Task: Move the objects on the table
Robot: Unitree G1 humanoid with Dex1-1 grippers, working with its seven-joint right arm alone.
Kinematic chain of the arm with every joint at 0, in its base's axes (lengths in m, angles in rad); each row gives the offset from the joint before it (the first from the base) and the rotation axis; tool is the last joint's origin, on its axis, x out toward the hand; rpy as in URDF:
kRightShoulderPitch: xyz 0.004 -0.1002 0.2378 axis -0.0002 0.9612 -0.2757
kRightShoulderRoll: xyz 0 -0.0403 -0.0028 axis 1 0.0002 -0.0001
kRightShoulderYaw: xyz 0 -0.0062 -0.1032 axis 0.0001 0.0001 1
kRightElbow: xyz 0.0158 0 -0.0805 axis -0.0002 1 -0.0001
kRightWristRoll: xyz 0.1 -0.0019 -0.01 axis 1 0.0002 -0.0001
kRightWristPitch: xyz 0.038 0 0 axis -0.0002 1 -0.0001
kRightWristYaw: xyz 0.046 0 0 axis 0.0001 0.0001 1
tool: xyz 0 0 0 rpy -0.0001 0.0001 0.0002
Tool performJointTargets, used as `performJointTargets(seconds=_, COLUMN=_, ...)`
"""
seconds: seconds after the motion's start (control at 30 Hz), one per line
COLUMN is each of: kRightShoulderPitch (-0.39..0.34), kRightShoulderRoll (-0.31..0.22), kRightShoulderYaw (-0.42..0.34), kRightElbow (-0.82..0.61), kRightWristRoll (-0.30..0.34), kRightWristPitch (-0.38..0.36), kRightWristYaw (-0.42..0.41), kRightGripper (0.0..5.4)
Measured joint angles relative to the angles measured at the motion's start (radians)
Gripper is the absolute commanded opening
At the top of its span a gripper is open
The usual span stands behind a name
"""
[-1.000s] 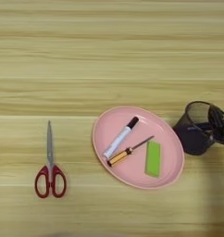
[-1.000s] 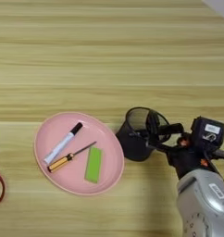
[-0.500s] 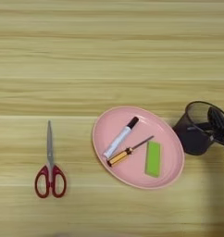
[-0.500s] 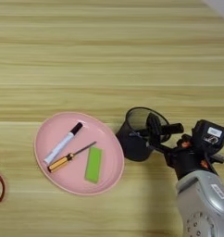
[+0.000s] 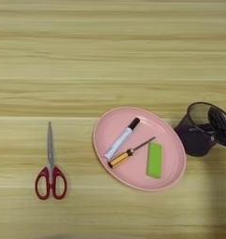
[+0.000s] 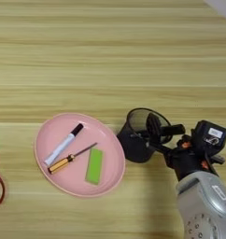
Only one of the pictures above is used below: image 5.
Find white marker with black cap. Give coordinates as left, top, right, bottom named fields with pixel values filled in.
left=104, top=117, right=141, bottom=161

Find pink oval plate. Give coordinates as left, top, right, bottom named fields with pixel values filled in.
left=92, top=106, right=188, bottom=191

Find red handled scissors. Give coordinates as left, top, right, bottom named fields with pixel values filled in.
left=35, top=120, right=68, bottom=201

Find black mesh pen cup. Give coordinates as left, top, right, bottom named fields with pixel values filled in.
left=175, top=101, right=226, bottom=158

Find yellow handled screwdriver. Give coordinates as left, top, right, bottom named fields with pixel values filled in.
left=107, top=136, right=157, bottom=169

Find green eraser block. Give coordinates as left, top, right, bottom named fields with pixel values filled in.
left=146, top=141, right=163, bottom=179

